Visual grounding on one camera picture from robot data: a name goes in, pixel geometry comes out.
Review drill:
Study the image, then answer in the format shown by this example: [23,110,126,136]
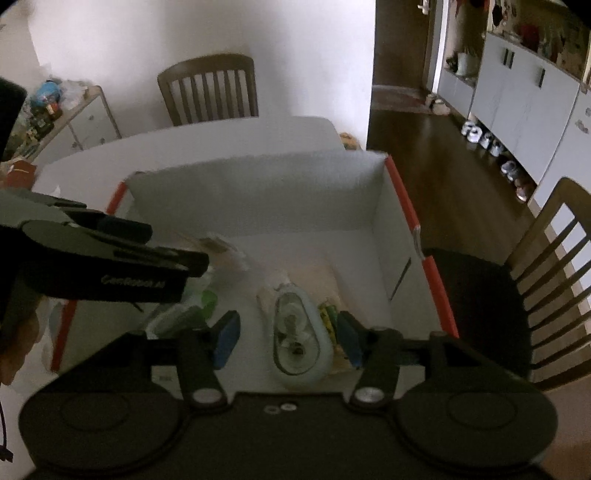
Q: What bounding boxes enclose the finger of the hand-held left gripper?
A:
[22,220,211,278]
[43,196,154,244]

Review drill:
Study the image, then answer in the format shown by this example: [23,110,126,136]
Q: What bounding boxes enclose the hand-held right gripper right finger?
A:
[337,311,481,409]

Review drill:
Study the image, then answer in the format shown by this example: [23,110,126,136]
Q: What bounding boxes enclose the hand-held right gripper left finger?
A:
[117,310,242,409]

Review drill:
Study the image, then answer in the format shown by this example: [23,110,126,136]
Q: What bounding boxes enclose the white green plastic bag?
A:
[147,271,219,335]

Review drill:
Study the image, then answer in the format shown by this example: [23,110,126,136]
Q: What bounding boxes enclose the red shoe box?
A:
[50,150,461,376]

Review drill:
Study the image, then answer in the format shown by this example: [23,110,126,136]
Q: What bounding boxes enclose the person's left hand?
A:
[0,318,41,387]

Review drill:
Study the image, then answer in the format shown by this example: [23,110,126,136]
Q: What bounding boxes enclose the green yellow snack packet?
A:
[320,299,342,344]

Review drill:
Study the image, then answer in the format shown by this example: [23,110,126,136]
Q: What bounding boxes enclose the white drawer sideboard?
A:
[31,86,122,163]

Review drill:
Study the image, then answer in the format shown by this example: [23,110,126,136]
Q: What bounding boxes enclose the wooden chair with dark cushion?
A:
[421,176,591,394]

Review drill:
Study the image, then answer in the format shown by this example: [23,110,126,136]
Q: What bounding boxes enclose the clear plastic bag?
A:
[60,80,89,110]

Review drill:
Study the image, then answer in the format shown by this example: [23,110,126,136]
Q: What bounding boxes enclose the blue globe toy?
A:
[33,80,63,112]

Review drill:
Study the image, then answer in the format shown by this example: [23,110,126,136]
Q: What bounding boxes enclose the wooden slat-back chair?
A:
[157,54,259,128]

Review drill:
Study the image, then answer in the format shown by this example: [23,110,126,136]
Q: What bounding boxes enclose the row of shoes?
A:
[461,120,537,205]

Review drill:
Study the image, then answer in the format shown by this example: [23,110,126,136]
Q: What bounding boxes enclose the patterned doormat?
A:
[372,85,435,112]

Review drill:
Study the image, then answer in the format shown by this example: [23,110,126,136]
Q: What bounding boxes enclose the grey tote bag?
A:
[455,51,479,78]

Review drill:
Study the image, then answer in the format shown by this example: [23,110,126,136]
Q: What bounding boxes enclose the brown wooden door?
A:
[372,0,445,89]

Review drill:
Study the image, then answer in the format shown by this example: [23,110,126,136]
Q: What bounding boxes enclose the black cable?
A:
[0,396,14,462]

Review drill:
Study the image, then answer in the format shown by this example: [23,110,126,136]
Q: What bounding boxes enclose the white wall cabinet unit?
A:
[436,0,591,217]

